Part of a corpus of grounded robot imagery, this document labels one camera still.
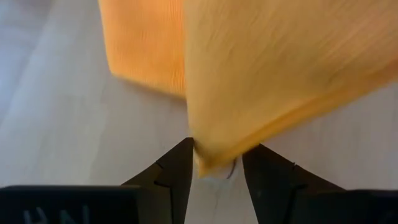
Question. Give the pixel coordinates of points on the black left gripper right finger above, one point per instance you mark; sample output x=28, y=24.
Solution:
x=280, y=186

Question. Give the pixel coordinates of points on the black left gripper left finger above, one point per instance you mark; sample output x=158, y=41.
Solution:
x=174, y=177

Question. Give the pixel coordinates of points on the orange microfiber towel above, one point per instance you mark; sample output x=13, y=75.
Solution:
x=264, y=77

